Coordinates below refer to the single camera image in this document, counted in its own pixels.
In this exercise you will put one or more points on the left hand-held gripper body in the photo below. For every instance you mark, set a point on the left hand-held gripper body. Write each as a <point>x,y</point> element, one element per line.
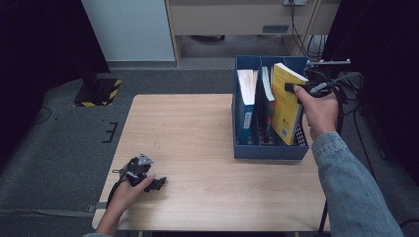
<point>138,169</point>

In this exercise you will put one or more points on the person's right hand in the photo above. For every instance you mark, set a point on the person's right hand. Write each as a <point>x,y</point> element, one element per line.
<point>321,113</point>

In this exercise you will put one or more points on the black stand base striped edge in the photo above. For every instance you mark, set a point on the black stand base striped edge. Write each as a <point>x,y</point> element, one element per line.
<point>99,94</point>

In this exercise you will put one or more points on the grey desk label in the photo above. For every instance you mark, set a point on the grey desk label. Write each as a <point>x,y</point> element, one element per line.
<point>275,28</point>

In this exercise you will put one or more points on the black curtain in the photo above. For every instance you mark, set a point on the black curtain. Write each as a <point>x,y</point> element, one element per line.
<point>39,49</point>
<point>385,49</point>

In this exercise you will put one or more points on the white cabinet panel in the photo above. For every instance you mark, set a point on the white cabinet panel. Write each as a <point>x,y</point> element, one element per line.
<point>131,29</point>

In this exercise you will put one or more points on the yellow book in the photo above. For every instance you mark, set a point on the yellow book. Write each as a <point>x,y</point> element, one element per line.
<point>285,112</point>

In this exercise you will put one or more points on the bright blue book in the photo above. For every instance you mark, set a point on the bright blue book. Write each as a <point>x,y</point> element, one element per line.
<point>247,95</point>

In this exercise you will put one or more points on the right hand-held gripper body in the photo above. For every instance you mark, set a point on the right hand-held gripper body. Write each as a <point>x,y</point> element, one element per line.
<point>321,82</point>

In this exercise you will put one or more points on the grey tape strip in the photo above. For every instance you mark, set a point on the grey tape strip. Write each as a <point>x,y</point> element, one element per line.
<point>97,207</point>

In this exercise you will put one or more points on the blue plastic file rack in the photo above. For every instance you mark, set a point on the blue plastic file rack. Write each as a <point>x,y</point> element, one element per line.
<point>270,151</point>

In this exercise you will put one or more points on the dark teal illustrated book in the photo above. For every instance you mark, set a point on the dark teal illustrated book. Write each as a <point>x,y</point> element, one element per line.
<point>267,85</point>

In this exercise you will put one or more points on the white power strip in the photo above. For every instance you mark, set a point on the white power strip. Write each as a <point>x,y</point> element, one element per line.
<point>295,2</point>

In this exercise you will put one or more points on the person's left hand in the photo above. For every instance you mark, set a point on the person's left hand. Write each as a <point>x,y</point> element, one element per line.
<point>122,202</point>

